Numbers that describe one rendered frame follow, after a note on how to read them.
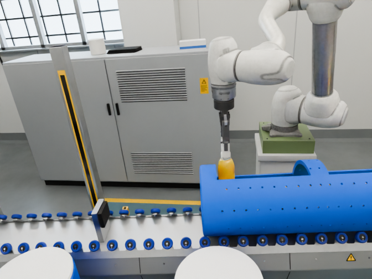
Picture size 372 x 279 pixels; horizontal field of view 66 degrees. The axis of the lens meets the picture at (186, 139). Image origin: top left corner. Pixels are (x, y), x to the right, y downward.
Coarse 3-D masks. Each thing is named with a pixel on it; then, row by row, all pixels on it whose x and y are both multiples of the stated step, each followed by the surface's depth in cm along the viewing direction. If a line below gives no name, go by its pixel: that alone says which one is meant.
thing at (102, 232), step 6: (96, 204) 122; (102, 204) 123; (96, 210) 118; (102, 210) 119; (108, 210) 126; (96, 216) 117; (102, 216) 119; (108, 216) 126; (96, 222) 118; (102, 222) 119; (108, 222) 130; (96, 228) 120; (102, 228) 122; (108, 228) 130; (102, 234) 122; (102, 240) 123
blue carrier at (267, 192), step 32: (224, 192) 104; (256, 192) 103; (288, 192) 102; (320, 192) 101; (352, 192) 101; (224, 224) 105; (256, 224) 104; (288, 224) 104; (320, 224) 103; (352, 224) 103
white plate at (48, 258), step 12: (36, 252) 106; (48, 252) 106; (60, 252) 105; (12, 264) 102; (24, 264) 101; (36, 264) 101; (48, 264) 101; (60, 264) 100; (72, 264) 100; (0, 276) 97; (12, 276) 97; (24, 276) 97; (36, 276) 96; (48, 276) 96; (60, 276) 95
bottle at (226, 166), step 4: (220, 160) 115; (224, 160) 114; (228, 160) 114; (232, 160) 116; (220, 164) 115; (224, 164) 114; (228, 164) 114; (232, 164) 115; (220, 168) 115; (224, 168) 114; (228, 168) 114; (232, 168) 115; (220, 172) 116; (224, 172) 115; (228, 172) 115; (232, 172) 116; (220, 176) 117; (224, 176) 116; (228, 176) 115; (232, 176) 116
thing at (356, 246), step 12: (12, 252) 120; (72, 252) 118; (84, 252) 118; (96, 252) 118; (108, 252) 117; (120, 252) 117; (132, 252) 117; (144, 252) 116; (156, 252) 116; (168, 252) 116; (180, 252) 115; (192, 252) 115; (252, 252) 113; (264, 252) 113; (276, 252) 112; (288, 252) 112
